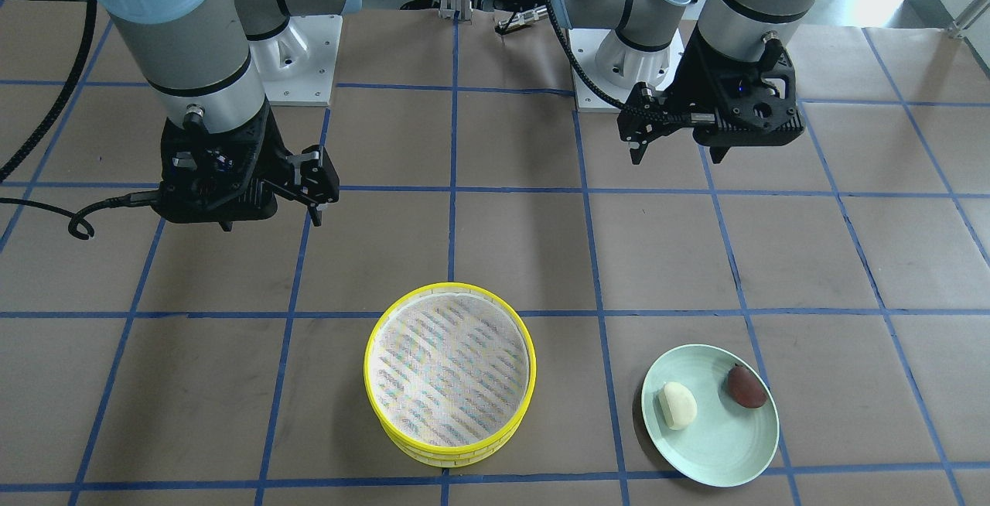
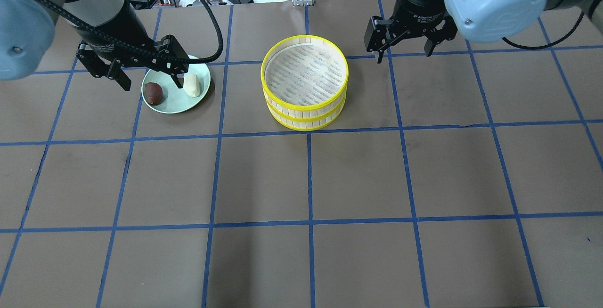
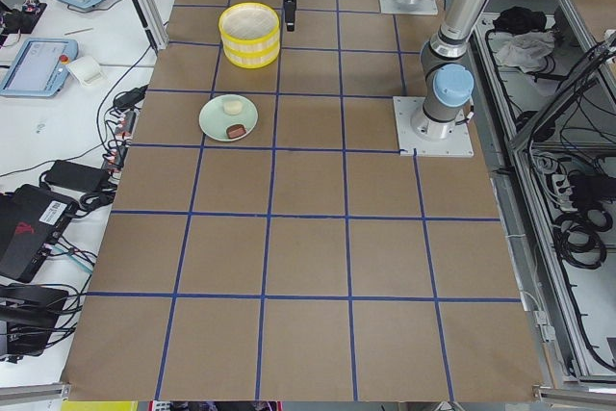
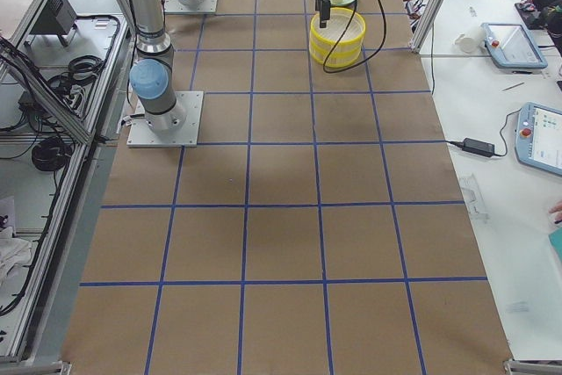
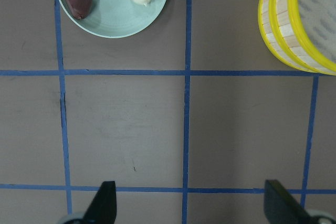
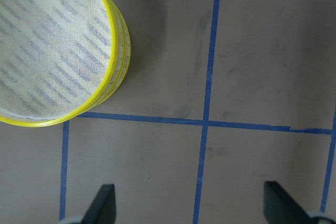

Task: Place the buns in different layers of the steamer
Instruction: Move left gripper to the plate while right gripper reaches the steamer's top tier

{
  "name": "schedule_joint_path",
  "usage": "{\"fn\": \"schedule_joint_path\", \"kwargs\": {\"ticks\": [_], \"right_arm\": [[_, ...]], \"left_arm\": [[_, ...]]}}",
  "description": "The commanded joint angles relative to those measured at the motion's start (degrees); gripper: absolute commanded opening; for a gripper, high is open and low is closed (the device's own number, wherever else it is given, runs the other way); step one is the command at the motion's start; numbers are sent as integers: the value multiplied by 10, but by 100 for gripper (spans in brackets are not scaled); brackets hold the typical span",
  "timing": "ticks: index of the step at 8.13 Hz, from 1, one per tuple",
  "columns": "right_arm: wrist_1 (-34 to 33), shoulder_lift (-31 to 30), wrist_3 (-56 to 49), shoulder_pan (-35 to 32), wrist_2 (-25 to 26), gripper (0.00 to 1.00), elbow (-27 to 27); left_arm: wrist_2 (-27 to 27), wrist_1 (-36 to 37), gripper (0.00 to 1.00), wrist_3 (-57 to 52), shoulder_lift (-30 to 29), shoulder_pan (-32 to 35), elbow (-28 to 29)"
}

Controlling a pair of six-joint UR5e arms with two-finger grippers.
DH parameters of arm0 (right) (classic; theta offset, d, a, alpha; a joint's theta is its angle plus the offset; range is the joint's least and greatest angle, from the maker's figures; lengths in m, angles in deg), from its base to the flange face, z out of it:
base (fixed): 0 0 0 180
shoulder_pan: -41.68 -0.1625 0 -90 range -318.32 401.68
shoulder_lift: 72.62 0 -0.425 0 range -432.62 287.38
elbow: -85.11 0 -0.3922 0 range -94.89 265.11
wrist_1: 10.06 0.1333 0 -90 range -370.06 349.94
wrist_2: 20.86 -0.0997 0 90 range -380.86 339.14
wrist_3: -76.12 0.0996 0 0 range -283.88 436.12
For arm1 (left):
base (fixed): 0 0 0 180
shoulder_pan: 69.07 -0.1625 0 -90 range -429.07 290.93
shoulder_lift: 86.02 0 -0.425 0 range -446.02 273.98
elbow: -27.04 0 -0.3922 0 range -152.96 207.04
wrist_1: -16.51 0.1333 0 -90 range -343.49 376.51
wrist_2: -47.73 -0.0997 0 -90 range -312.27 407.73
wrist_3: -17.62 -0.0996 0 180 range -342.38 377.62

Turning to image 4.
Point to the black power adapter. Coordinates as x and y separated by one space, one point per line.
477 147

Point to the person hand at edge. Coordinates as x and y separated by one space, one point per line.
556 213

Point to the grey control box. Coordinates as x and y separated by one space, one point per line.
58 18

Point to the yellow steamer layer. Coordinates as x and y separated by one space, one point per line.
335 60
344 31

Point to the teach pendant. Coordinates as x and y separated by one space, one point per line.
538 137
512 47

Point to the near teach pendant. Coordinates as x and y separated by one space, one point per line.
538 137

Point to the clear plastic bracket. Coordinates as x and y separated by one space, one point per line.
472 197

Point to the far teach pendant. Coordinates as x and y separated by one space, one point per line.
512 47

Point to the white paper cup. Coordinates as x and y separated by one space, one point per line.
471 40

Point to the teal notebook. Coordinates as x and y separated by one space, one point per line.
555 239

